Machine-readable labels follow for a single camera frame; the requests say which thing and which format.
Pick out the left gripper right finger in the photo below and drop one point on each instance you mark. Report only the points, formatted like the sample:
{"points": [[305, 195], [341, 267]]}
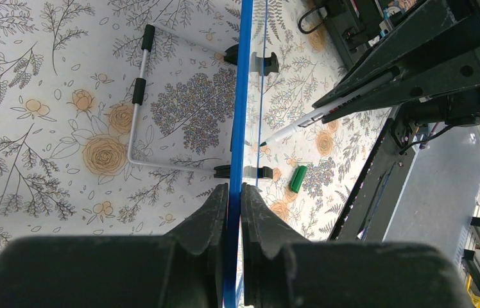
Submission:
{"points": [[284, 269]]}

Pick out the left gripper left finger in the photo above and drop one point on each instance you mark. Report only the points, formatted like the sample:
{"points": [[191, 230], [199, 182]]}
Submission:
{"points": [[182, 268]]}

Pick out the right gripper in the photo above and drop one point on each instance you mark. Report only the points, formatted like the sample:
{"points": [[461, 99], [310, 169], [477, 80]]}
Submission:
{"points": [[436, 49]]}

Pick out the green marker cap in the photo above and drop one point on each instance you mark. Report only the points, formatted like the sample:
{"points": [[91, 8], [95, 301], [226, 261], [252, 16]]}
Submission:
{"points": [[297, 178]]}

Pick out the white marker pen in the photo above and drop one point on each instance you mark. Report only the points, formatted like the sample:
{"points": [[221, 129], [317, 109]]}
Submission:
{"points": [[286, 116]]}

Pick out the blue framed whiteboard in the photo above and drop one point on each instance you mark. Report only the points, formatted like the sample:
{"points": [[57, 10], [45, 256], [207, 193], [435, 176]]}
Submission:
{"points": [[253, 64]]}

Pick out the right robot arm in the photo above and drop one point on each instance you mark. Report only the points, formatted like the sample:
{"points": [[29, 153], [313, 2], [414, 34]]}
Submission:
{"points": [[457, 109]]}

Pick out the black open case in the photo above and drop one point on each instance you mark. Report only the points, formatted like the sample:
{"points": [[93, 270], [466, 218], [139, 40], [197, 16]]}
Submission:
{"points": [[354, 26]]}

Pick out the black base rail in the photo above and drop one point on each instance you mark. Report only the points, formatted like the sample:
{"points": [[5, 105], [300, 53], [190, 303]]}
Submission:
{"points": [[370, 207]]}

